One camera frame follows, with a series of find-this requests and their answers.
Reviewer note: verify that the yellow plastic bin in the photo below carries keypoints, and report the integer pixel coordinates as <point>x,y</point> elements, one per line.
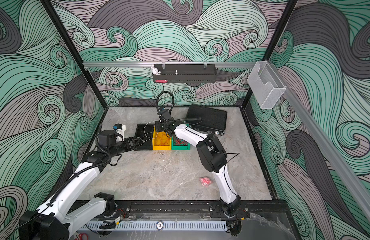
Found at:
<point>161,142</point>

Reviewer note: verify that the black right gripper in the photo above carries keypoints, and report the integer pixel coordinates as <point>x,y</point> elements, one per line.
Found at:
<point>158,128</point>

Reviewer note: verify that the clear acrylic wall holder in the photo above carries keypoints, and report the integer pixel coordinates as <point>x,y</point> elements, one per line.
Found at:
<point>266,84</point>

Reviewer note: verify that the black corner frame post right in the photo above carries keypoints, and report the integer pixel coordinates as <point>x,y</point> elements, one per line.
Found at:
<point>280,27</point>

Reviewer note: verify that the black ribbed carrying case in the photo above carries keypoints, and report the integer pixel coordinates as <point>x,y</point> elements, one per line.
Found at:
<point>213,120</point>

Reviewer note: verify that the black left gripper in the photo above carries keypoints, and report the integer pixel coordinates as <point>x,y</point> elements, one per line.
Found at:
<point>129,143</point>

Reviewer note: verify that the red handled scissors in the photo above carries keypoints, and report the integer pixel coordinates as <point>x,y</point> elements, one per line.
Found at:
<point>81,236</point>

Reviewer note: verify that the small white figurine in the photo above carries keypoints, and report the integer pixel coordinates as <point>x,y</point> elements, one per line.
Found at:
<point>155,70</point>

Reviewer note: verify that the aluminium wall rail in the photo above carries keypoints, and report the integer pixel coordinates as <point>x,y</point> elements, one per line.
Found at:
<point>130,64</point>

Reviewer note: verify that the black corner frame post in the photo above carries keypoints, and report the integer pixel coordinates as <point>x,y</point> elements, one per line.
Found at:
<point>72,49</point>
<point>280,27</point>

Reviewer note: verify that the black plastic bin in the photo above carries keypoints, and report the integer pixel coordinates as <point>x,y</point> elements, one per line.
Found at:
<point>144,137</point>

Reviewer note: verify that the white slotted cable duct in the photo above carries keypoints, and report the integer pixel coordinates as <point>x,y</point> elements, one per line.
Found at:
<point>162,225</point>

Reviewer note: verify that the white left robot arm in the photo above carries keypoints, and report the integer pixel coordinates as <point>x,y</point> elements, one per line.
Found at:
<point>53,220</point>

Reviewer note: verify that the black corner frame post left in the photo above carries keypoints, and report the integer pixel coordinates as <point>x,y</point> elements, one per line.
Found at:
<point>72,49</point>

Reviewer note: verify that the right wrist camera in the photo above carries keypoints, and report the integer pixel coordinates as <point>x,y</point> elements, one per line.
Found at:
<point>164,115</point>

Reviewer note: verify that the pink crumpled object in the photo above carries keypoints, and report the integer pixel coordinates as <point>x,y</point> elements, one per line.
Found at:
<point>205,181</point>

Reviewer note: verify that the green plastic bin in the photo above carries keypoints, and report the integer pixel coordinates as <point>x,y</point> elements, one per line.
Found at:
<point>179,144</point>

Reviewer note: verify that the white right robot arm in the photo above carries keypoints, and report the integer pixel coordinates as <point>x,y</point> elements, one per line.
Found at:
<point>213,158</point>

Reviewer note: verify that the black wall shelf tray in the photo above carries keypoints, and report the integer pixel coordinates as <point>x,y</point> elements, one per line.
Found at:
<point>187,73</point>

